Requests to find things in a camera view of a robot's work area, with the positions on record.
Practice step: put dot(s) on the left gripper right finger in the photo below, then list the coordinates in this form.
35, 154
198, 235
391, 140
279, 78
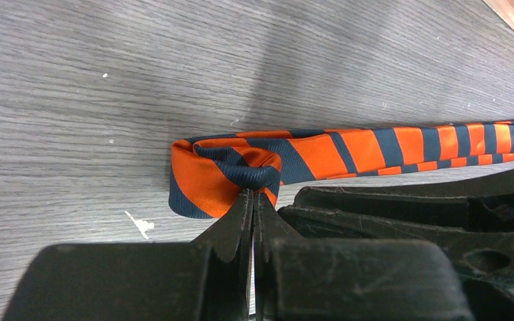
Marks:
349, 279

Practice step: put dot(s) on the orange navy striped tie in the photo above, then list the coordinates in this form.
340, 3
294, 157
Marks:
209, 172

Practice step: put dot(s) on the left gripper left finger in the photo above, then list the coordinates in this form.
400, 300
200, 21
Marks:
204, 279

